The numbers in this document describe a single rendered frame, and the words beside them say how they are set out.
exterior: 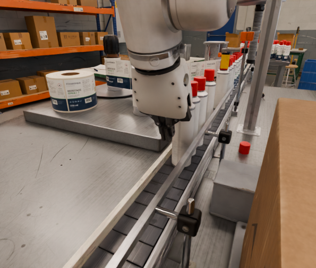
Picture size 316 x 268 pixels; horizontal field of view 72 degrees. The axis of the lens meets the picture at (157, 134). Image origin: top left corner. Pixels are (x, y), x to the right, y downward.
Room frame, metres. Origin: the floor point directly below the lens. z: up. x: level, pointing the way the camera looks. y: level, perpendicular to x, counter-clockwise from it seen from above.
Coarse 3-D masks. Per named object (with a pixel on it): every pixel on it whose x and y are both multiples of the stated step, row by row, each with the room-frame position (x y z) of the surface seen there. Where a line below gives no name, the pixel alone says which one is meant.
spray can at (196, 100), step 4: (192, 84) 0.52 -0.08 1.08; (196, 84) 0.53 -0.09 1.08; (196, 88) 0.53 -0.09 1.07; (192, 92) 0.52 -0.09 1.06; (196, 92) 0.53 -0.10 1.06; (192, 96) 0.52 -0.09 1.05; (196, 96) 0.53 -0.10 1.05; (196, 100) 0.52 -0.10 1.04; (196, 104) 0.52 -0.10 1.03; (196, 108) 0.52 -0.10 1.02; (196, 112) 0.52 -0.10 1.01; (196, 116) 0.52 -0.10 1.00; (196, 120) 0.52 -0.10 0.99; (196, 124) 0.52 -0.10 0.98; (196, 128) 0.52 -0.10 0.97; (196, 132) 0.52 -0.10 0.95; (192, 156) 0.52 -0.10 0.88
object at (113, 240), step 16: (224, 112) 0.89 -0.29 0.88; (208, 144) 0.60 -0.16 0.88; (192, 160) 0.50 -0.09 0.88; (160, 176) 0.43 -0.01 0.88; (144, 192) 0.37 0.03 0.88; (176, 192) 0.37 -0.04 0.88; (128, 208) 0.33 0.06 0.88; (144, 208) 0.33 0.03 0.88; (128, 224) 0.29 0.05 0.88; (160, 224) 0.29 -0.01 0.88; (112, 240) 0.25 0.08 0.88; (144, 240) 0.25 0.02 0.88; (96, 256) 0.22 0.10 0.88; (112, 256) 0.22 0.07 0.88; (144, 256) 0.22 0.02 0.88
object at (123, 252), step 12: (228, 96) 0.89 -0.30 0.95; (216, 108) 0.70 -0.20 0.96; (192, 144) 0.44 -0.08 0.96; (180, 168) 0.35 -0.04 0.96; (168, 180) 0.31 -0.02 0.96; (156, 204) 0.25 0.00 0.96; (144, 216) 0.23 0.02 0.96; (132, 228) 0.21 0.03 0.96; (144, 228) 0.21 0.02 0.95; (132, 240) 0.19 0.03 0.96; (120, 252) 0.17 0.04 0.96; (108, 264) 0.16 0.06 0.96; (120, 264) 0.16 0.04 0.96
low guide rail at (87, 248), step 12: (168, 156) 0.49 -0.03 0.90; (156, 168) 0.42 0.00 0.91; (144, 180) 0.37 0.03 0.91; (132, 192) 0.33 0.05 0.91; (120, 204) 0.30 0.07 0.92; (108, 216) 0.27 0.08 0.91; (120, 216) 0.29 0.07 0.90; (108, 228) 0.26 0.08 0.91; (96, 240) 0.23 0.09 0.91; (84, 252) 0.21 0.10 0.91; (72, 264) 0.19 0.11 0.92
